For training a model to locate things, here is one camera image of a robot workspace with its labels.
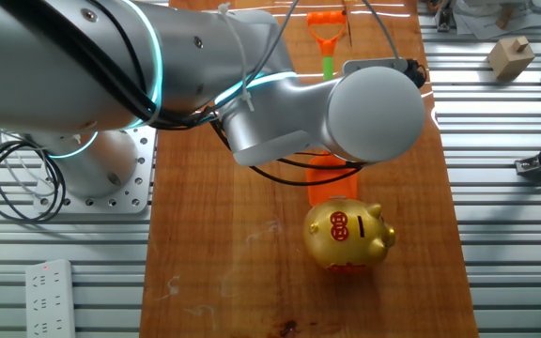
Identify orange green toy shovel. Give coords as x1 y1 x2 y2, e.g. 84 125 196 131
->
304 9 360 207

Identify wooden board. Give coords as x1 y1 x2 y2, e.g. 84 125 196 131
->
138 0 481 338

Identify golden piggy bank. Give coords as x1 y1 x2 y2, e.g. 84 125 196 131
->
302 196 396 274

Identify white power strip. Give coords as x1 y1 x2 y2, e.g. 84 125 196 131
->
24 258 77 338

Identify white paper sheets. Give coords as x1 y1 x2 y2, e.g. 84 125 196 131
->
453 0 541 39

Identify wooden block with knob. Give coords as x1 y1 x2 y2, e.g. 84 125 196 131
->
487 36 536 81

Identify small wooden stick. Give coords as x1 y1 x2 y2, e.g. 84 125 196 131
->
494 4 516 29

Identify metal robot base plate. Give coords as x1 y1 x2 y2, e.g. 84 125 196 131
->
32 126 159 215

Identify wrist camera with silver bracket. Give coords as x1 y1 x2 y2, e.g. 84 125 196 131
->
342 56 427 90

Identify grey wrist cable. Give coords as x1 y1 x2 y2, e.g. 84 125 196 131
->
204 0 400 118

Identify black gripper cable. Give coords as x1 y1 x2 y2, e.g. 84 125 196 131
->
0 0 365 188

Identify black base cable bundle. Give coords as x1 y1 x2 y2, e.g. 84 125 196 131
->
0 126 68 224

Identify silver camera on stand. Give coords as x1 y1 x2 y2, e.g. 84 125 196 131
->
434 0 456 33

